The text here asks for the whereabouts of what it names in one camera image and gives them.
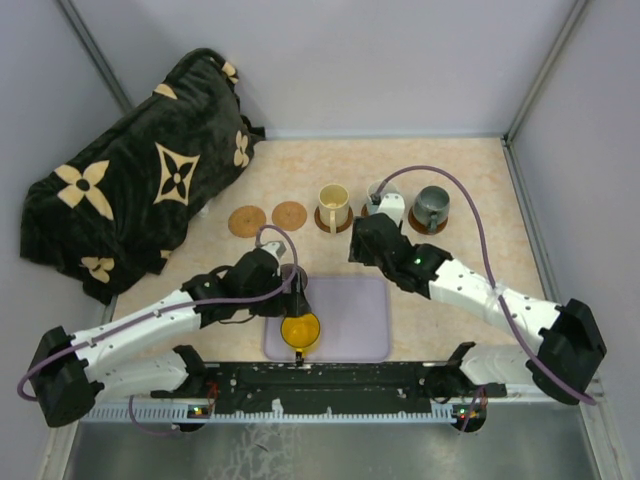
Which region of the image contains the purple glass mug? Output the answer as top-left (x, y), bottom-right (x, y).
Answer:
top-left (280, 263), bottom-right (308, 283)

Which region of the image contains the white light blue mug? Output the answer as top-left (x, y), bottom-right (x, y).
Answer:
top-left (365, 180), bottom-right (399, 214)

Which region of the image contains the woven rattan coaster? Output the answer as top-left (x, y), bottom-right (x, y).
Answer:
top-left (228, 205), bottom-right (266, 238)
top-left (271, 201), bottom-right (307, 231)

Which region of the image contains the cream ceramic mug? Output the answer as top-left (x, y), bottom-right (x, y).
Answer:
top-left (318, 184), bottom-right (350, 225)

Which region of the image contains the grey ceramic mug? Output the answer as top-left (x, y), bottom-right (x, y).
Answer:
top-left (412, 185), bottom-right (450, 231)

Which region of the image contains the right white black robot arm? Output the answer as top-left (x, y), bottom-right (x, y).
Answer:
top-left (349, 213), bottom-right (607, 405)

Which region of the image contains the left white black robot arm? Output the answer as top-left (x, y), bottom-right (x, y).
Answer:
top-left (26, 247), bottom-right (311, 428)

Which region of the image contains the yellow glass mug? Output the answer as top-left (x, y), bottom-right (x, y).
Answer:
top-left (280, 313), bottom-right (321, 366)

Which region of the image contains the lavender plastic tray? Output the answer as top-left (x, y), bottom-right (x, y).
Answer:
top-left (263, 275), bottom-right (391, 363)

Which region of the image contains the black floral plush blanket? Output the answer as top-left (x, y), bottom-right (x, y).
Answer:
top-left (20, 48), bottom-right (265, 303)

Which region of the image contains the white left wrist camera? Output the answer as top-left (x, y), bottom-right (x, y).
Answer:
top-left (259, 241), bottom-right (287, 261)

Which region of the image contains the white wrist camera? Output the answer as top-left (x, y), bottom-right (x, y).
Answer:
top-left (373, 193), bottom-right (405, 227)
top-left (259, 241), bottom-right (287, 261)

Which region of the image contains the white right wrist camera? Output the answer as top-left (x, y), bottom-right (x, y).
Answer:
top-left (373, 193), bottom-right (405, 227)

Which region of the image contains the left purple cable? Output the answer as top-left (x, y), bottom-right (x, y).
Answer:
top-left (17, 224), bottom-right (302, 439)

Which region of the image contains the purple cable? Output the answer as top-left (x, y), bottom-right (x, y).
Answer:
top-left (370, 165), bottom-right (597, 434)
top-left (17, 224), bottom-right (302, 439)

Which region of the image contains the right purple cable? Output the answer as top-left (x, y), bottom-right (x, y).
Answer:
top-left (370, 165), bottom-right (597, 434)

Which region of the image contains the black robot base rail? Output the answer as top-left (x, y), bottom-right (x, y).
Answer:
top-left (151, 362), bottom-right (477, 414)

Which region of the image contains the white perforated cable duct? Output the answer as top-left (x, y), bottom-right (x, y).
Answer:
top-left (82, 401), bottom-right (458, 425)

